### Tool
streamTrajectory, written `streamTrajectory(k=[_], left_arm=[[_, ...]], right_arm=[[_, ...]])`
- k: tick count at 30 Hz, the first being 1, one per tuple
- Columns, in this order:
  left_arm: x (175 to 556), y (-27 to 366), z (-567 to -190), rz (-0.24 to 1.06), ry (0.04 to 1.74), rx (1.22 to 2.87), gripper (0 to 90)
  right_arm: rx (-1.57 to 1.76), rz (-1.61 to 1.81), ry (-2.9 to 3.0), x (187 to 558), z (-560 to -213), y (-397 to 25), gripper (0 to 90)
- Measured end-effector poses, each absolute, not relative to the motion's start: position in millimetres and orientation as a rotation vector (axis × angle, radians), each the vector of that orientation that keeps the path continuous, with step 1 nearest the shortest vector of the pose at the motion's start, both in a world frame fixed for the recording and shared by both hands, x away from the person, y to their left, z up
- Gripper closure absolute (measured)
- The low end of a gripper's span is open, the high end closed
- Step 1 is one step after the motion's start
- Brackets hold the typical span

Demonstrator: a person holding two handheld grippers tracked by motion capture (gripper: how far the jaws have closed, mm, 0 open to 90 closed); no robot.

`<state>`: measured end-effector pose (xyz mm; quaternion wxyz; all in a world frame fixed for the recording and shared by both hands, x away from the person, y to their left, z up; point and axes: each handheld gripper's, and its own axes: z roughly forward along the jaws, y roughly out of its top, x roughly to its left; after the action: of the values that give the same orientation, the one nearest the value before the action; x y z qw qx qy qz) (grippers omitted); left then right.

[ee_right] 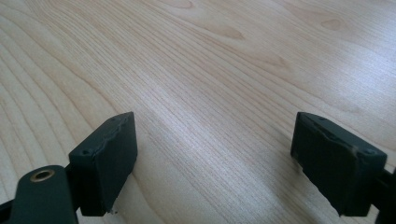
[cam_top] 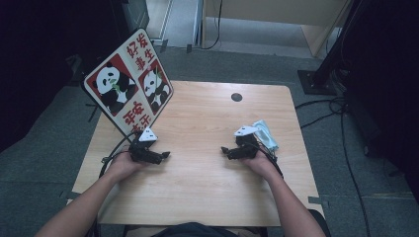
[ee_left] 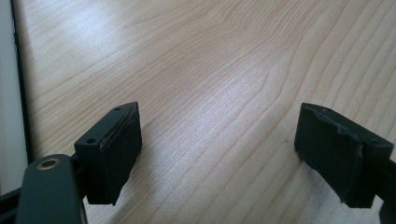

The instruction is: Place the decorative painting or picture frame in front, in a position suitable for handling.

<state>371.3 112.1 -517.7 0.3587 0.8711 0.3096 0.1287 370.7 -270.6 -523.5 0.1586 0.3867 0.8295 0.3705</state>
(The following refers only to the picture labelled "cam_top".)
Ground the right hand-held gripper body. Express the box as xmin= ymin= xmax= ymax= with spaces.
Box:
xmin=227 ymin=125 xmax=261 ymax=161

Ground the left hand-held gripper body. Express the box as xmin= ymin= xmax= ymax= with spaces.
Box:
xmin=127 ymin=127 xmax=164 ymax=165

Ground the light blue cloth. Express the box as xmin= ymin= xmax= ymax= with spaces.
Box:
xmin=252 ymin=118 xmax=280 ymax=152

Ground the panda picture sign board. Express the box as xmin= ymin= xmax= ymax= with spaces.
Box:
xmin=82 ymin=28 xmax=175 ymax=137

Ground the person's right hand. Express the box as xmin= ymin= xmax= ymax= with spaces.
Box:
xmin=241 ymin=151 xmax=278 ymax=182

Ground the person's left hand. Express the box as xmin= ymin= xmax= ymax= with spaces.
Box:
xmin=108 ymin=152 xmax=149 ymax=181

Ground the person's dark clothing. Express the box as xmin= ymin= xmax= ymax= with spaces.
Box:
xmin=151 ymin=221 xmax=241 ymax=237

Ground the black metal stand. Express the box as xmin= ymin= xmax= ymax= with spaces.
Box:
xmin=296 ymin=0 xmax=364 ymax=97

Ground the dark stand base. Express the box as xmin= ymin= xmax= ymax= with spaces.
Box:
xmin=65 ymin=53 xmax=97 ymax=87

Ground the dark cabinet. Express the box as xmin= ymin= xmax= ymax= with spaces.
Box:
xmin=112 ymin=0 xmax=151 ymax=34

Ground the light wooden desk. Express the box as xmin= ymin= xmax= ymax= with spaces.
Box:
xmin=201 ymin=0 xmax=352 ymax=59

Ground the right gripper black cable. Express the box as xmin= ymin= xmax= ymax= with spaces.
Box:
xmin=256 ymin=141 xmax=285 ymax=180

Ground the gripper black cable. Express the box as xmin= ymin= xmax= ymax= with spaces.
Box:
xmin=256 ymin=141 xmax=285 ymax=180
xmin=98 ymin=131 xmax=136 ymax=179

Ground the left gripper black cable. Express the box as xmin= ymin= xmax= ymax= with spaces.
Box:
xmin=98 ymin=131 xmax=136 ymax=179

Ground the long black floor cable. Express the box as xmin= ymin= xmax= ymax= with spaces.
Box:
xmin=340 ymin=112 xmax=373 ymax=237

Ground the black hanging cable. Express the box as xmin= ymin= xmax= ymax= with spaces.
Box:
xmin=201 ymin=0 xmax=223 ymax=51

